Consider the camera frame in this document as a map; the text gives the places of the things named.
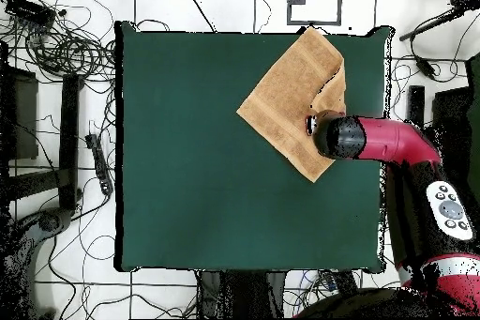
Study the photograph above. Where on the black power strip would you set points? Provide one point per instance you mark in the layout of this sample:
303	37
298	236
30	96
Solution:
99	162
343	280

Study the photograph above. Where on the dark green tablecloth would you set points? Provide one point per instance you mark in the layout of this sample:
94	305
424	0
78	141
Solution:
180	147

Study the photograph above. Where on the black metal frame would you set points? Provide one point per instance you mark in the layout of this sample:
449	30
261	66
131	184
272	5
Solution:
416	106
69	140

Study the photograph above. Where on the black stand base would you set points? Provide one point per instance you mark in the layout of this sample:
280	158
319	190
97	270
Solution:
52	220

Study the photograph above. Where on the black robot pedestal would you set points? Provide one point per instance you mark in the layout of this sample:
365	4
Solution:
243	293

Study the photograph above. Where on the black electronics box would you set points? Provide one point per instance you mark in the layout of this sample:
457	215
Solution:
30	10

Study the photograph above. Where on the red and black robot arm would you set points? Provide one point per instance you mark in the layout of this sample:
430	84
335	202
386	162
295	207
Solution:
386	140

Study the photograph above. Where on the black tripod leg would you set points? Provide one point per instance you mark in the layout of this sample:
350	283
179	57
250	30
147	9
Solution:
431	23

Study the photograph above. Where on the tan terry towel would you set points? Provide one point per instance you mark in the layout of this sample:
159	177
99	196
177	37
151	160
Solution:
288	102

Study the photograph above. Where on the black power adapter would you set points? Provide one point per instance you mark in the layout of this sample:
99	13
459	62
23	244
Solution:
425	67

